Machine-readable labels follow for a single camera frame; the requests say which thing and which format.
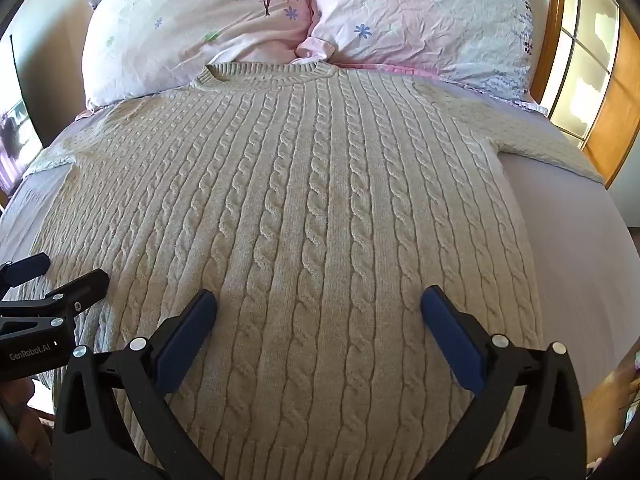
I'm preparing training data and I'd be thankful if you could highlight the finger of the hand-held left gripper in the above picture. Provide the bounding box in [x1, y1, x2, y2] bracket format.
[0, 268, 111, 331]
[0, 253, 52, 292]

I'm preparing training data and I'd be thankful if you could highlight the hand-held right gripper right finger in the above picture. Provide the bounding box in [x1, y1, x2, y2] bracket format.
[420, 285, 588, 480]

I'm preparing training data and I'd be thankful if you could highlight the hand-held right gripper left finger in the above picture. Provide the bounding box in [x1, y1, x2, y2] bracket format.
[52, 289, 224, 480]

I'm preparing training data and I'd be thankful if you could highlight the beige cable-knit sweater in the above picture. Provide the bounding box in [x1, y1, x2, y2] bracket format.
[10, 61, 608, 480]

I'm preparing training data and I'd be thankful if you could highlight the lavender bed sheet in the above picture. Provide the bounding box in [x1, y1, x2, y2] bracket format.
[0, 62, 640, 411]

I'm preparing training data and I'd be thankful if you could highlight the pink pillow with tree print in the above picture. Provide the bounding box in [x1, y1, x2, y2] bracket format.
[82, 0, 318, 111]

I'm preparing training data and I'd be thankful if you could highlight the pink pillow with flower print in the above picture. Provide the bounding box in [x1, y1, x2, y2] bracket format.
[295, 0, 548, 113]

